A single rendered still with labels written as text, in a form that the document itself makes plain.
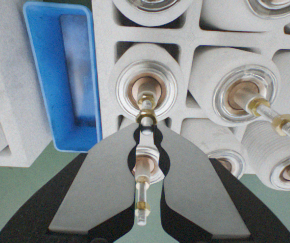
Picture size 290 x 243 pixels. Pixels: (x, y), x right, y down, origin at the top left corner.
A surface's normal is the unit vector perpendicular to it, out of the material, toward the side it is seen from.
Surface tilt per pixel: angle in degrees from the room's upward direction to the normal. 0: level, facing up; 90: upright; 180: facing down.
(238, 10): 43
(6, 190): 0
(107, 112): 0
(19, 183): 0
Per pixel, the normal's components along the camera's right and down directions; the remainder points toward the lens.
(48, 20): 1.00, 0.07
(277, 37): 0.00, 0.47
